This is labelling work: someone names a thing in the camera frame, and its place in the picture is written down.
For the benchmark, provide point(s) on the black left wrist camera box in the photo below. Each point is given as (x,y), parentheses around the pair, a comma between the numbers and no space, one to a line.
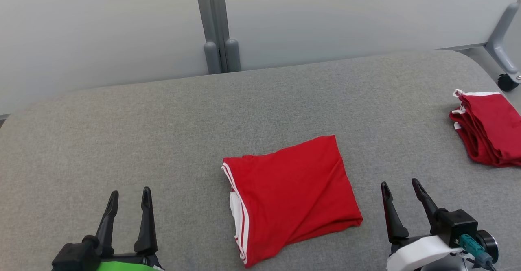
(75,256)

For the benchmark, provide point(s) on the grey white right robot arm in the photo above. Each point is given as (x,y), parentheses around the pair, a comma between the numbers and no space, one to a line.
(447,265)

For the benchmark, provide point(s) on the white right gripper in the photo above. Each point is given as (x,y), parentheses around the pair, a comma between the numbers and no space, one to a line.
(419,252)

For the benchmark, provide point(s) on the black caster wheel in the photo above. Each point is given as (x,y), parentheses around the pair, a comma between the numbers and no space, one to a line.
(507,83)

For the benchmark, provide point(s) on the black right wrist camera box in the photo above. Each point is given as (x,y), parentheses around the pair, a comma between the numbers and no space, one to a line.
(458,224)

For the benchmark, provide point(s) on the grey partition post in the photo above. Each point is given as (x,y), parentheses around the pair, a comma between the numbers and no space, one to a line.
(213,18)

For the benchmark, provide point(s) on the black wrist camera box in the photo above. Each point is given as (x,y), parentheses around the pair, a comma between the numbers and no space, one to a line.
(458,224)
(75,256)

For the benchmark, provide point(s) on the red Bulls 23 jersey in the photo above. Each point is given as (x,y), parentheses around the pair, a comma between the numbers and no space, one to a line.
(293,193)

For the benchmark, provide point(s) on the red shorts with white trim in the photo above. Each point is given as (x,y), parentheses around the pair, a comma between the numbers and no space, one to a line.
(492,128)

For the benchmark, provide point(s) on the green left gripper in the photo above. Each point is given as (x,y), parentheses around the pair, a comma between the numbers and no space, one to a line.
(126,266)

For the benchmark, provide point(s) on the grey chair leg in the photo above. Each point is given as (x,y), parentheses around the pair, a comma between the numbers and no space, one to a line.
(498,47)

